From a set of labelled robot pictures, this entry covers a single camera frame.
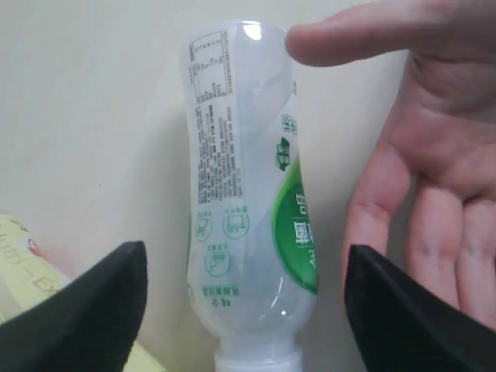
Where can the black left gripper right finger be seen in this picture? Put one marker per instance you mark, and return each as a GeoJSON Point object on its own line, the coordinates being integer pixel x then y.
{"type": "Point", "coordinates": [400, 326]}

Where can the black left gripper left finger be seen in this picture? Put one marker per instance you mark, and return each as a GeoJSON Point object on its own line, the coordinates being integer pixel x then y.
{"type": "Point", "coordinates": [90, 325]}

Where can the clear bottle green label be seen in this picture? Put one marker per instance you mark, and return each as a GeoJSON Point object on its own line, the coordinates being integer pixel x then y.
{"type": "Point", "coordinates": [252, 266]}

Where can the yellow bottle red cap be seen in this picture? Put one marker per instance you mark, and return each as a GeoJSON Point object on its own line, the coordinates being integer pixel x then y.
{"type": "Point", "coordinates": [28, 278]}

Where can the person's open hand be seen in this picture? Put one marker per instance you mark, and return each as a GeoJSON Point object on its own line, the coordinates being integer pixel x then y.
{"type": "Point", "coordinates": [438, 139]}

